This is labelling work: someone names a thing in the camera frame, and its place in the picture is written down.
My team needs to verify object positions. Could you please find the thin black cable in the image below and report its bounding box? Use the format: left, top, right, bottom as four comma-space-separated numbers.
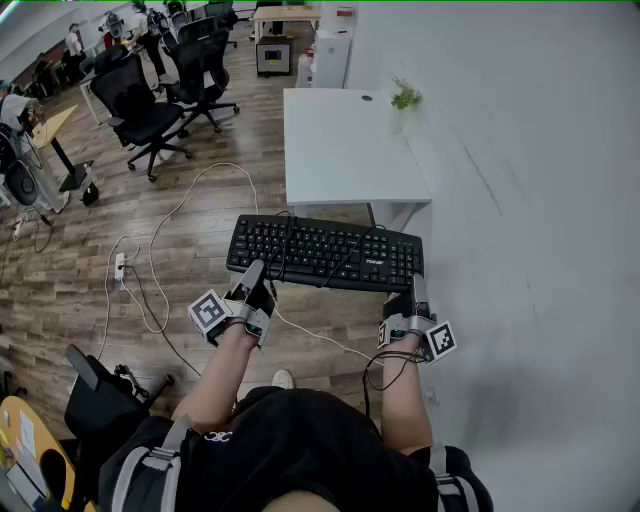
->
266, 209, 387, 302

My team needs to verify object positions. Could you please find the black floor cable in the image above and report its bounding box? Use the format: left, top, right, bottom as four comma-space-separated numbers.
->
122, 263, 202, 377

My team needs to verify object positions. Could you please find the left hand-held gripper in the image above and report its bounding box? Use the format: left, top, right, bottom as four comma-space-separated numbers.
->
187, 258, 278, 351

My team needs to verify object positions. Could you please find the black and white equipment box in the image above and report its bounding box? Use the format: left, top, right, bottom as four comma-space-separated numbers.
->
255, 35, 293, 78

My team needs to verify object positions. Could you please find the grey left harness strap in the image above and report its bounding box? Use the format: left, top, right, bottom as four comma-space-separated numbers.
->
110, 413, 195, 512

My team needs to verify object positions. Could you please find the white cabinet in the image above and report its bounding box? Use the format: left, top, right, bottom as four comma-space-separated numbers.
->
311, 28, 352, 91

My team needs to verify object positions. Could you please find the green plant with white flowers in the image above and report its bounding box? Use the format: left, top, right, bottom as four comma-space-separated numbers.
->
389, 74, 424, 112

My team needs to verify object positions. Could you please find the long white floor cable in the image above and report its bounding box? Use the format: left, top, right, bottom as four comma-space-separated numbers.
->
148, 161, 385, 367

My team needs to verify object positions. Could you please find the light wooden desk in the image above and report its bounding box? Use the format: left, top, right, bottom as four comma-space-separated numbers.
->
251, 4, 323, 42

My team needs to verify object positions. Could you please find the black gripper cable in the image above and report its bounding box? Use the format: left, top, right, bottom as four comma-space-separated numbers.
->
361, 349, 427, 417

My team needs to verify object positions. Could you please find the person's right forearm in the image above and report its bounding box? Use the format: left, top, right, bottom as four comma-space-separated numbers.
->
380, 333, 434, 455

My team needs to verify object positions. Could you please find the person's black clothing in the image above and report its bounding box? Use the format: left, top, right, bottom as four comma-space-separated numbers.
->
96, 384, 496, 512

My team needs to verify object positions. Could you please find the yellow standing desk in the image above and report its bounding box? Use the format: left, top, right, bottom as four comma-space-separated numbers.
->
30, 103, 96, 194

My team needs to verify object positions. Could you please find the grey harness strap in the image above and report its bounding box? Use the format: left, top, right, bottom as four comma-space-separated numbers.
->
110, 413, 195, 512
428, 441, 477, 512

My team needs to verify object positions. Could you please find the round yellow table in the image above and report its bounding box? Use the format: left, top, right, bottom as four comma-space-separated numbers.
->
0, 395, 77, 512

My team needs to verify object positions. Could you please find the person's left forearm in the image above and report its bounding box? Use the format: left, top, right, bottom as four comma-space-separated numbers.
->
171, 322, 262, 437

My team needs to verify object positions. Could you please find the black mesh office chair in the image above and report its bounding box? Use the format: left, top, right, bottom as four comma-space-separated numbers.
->
88, 44, 195, 183
158, 16, 242, 135

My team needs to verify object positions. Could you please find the grey right harness strap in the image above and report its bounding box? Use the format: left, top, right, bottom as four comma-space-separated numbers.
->
428, 441, 477, 512

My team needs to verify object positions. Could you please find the black keyboard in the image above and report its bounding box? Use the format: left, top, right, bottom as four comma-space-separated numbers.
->
225, 214, 425, 294

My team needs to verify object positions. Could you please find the white table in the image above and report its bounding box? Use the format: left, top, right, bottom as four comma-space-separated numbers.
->
282, 87, 434, 237

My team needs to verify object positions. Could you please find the white power strip cord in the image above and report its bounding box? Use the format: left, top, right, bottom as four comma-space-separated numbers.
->
96, 234, 142, 362

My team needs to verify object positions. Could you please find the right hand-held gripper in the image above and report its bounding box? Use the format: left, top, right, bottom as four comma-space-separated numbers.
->
376, 273, 458, 366

